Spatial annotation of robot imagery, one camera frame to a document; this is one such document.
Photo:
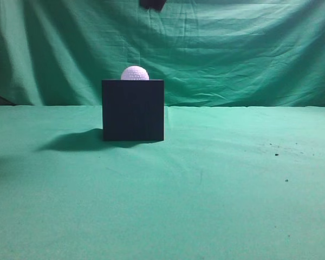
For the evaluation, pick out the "white golf ball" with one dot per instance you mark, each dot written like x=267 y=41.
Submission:
x=135 y=73

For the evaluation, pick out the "green cloth backdrop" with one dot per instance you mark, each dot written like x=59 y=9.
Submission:
x=240 y=173

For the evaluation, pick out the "dark blue cube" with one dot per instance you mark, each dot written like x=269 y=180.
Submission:
x=133 y=110

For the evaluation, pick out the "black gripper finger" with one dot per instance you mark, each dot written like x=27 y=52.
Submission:
x=156 y=5

